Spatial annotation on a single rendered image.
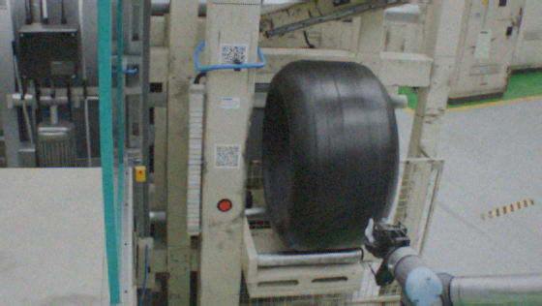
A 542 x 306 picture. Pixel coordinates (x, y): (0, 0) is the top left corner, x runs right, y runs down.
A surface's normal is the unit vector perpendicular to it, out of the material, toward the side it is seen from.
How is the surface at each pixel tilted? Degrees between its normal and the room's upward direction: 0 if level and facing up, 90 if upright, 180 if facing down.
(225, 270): 90
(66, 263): 0
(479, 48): 91
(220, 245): 90
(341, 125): 49
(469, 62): 90
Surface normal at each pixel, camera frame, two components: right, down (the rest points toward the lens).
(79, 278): 0.07, -0.90
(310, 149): -0.51, -0.02
